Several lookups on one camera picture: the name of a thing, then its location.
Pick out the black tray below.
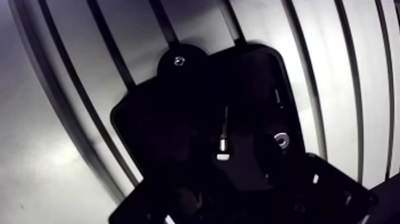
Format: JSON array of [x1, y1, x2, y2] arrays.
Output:
[[110, 43, 308, 191]]

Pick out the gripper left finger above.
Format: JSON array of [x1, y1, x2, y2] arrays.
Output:
[[108, 175, 227, 224]]

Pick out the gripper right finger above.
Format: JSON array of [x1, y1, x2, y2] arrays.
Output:
[[232, 153, 379, 224]]

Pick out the steel bolt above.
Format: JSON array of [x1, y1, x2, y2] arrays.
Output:
[[216, 105, 231, 161]]

